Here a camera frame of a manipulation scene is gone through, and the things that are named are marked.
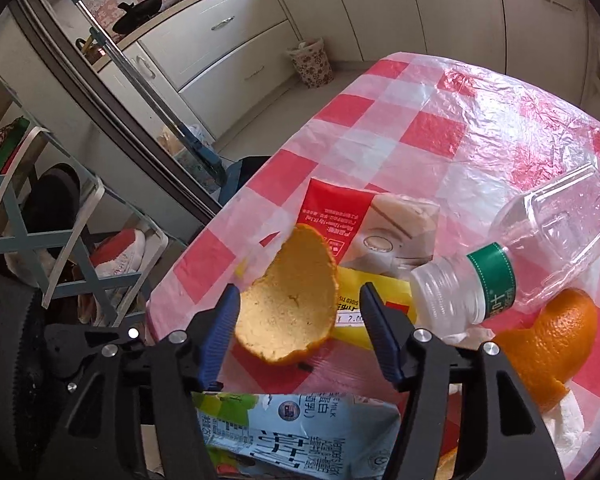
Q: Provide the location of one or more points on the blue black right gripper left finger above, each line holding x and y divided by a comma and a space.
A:
215, 330

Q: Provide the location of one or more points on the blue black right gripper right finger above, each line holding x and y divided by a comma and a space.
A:
388, 330

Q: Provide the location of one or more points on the white red paper bag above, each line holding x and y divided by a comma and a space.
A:
369, 231

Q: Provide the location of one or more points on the blue white milk carton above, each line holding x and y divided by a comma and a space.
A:
297, 436

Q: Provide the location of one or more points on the small orange peel piece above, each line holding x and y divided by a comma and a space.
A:
446, 465

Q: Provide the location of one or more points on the yellow snack wrapper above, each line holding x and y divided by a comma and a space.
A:
349, 326

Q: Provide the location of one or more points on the curved orange peel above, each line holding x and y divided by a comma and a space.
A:
290, 311

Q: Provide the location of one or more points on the large orange peel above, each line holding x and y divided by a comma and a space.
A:
554, 348

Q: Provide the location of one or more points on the clear plastic water bottle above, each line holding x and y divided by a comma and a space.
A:
539, 243

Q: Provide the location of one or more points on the red white checkered tablecloth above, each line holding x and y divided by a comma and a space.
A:
413, 125

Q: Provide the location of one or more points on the floral small waste basket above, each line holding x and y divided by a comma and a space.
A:
311, 62

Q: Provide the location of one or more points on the black wok on stove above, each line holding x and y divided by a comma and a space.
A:
135, 15

